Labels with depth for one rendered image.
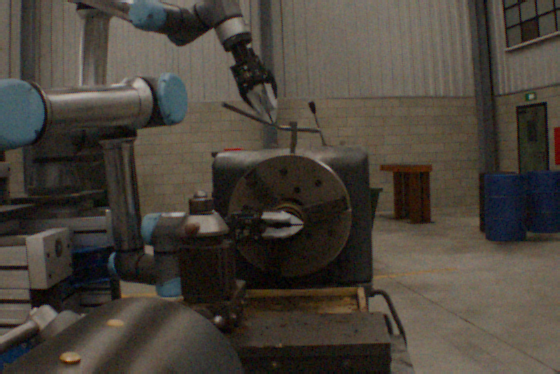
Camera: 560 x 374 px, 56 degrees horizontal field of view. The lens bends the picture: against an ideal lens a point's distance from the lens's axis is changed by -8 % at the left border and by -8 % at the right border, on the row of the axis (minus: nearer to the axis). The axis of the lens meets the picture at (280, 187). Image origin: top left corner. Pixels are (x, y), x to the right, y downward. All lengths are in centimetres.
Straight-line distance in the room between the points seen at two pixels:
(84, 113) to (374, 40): 1139
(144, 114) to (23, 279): 43
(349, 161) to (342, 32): 1058
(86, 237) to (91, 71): 47
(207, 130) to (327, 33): 323
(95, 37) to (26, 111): 70
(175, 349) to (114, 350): 4
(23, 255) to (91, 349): 74
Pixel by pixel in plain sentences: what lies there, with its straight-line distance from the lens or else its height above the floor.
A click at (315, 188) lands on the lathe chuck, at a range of 143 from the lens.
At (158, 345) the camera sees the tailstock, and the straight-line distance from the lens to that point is 30.
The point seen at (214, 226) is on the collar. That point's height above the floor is 113.
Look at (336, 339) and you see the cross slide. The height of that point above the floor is 97.
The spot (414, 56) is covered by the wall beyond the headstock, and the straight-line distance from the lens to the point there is 1259.
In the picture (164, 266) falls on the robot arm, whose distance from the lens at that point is 129.
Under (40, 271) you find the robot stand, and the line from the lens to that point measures 100.
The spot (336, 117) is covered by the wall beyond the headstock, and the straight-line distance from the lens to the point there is 1177.
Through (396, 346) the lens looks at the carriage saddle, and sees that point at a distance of 92.
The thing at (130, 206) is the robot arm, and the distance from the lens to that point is 135.
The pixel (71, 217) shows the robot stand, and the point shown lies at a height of 110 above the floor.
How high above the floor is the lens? 123
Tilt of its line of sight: 3 degrees down
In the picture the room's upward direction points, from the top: 3 degrees counter-clockwise
